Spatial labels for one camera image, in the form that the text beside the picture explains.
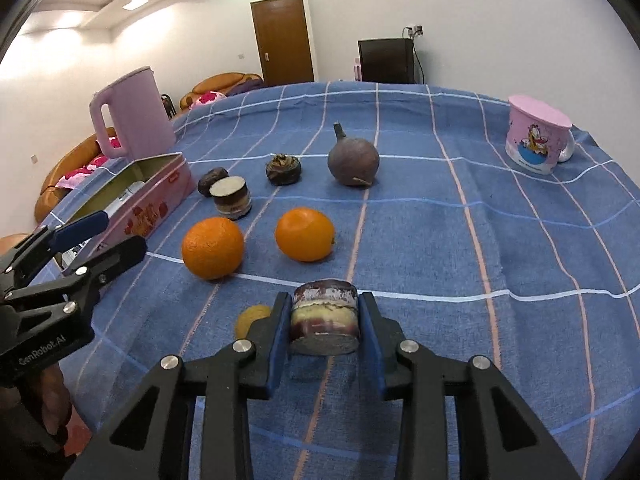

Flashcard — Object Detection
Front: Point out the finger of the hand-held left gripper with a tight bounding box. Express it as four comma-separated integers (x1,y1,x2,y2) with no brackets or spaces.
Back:
0,211,110,291
5,236,148,311

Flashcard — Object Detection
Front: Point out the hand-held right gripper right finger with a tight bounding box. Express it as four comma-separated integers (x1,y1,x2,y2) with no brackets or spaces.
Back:
357,291,583,480

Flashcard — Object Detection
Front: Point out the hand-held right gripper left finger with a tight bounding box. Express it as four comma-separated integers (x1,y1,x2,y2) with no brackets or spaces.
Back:
65,291,293,480

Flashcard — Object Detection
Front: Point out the purple sugarcane piece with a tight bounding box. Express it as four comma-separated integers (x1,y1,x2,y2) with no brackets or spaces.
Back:
289,281,362,357

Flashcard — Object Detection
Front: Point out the gold tray with papers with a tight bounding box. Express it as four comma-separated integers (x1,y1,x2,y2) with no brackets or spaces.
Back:
59,152,197,277

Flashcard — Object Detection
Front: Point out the dark brown round fruit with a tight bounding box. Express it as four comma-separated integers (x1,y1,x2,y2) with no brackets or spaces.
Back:
197,167,230,197

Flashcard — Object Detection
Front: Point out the round beige rice cake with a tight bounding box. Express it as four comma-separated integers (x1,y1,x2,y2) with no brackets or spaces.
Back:
208,176,253,222

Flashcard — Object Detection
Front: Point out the small yellow fruit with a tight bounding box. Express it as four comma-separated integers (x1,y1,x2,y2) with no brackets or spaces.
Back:
235,304,272,340

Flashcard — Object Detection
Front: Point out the long orange leather sofa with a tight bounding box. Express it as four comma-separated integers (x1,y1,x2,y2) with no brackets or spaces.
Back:
34,127,121,223

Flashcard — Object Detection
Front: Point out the orange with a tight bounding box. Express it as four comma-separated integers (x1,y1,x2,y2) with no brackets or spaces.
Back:
275,208,336,263
181,216,245,281

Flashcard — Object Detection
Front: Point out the blue checked tablecloth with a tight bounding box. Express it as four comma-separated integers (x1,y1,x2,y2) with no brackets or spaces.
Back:
30,81,640,480

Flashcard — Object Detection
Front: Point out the pink electric kettle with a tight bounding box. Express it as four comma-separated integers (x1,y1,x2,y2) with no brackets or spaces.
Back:
89,66,177,159

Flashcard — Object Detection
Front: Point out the dark mangosteen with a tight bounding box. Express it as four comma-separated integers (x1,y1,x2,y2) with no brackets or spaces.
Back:
265,153,302,187

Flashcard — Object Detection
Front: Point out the purple round beetroot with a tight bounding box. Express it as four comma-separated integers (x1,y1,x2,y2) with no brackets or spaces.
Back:
327,122,380,188

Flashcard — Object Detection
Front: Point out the small orange leather sofa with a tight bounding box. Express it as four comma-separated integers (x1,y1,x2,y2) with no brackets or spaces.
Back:
179,73,264,112

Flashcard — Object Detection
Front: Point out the pink cartoon mug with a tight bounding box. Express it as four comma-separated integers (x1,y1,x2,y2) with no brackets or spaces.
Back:
504,110,576,176

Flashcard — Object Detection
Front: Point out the brown wooden door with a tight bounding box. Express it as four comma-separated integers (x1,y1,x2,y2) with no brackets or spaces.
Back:
250,0,316,88

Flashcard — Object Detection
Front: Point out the black television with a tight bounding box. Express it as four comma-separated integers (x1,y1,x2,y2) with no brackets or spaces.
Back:
358,37,418,84

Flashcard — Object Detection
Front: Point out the pink mug lid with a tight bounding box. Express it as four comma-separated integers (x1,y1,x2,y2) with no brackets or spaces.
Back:
508,95,572,129

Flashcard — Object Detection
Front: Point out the black power cable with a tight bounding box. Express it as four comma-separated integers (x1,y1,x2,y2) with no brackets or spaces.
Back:
412,35,427,84

